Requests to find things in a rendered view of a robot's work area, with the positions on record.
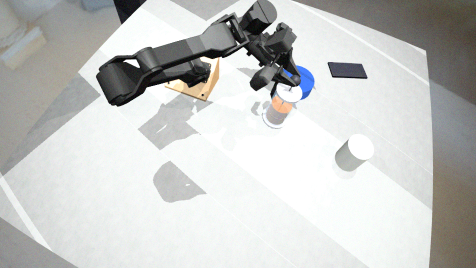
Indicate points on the blue cylinder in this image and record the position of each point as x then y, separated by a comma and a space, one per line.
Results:
307, 81

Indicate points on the glass coffee press with black knob plunger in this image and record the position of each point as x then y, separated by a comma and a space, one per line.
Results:
283, 100

